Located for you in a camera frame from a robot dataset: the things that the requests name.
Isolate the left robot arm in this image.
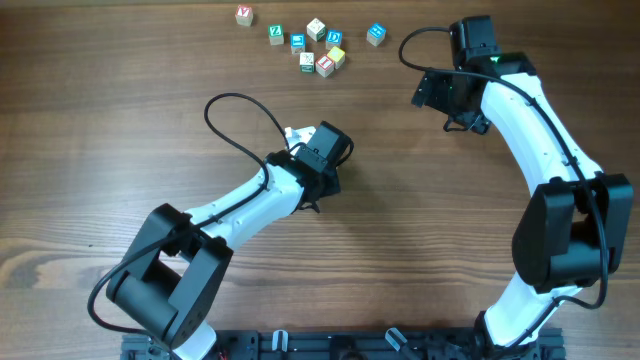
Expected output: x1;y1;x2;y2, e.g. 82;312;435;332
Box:
106;122;354;359

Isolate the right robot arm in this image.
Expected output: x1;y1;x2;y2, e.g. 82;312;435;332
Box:
412;16;634;358

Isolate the blue symbol wooden block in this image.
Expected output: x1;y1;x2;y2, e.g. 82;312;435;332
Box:
367;23;386;46

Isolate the red framed I block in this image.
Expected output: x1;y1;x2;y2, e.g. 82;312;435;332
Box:
315;54;335;78

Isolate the green picture wooden block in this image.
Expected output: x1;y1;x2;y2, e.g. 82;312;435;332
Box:
299;52;315;73

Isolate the yellow wooden block centre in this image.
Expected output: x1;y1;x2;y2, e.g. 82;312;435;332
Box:
327;46;346;69

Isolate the blue D wooden block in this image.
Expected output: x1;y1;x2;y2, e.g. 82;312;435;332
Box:
325;29;343;50

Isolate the blue S wooden block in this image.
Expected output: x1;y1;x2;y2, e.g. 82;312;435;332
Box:
290;33;306;54

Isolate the white green wooden block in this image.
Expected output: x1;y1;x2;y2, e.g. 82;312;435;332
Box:
306;18;327;42

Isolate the green Z wooden block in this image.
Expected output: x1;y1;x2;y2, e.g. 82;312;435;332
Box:
268;24;284;46

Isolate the red V wooden block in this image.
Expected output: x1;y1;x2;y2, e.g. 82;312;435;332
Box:
235;5;254;27

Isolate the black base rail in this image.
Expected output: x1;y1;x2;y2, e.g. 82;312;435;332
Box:
120;328;566;360

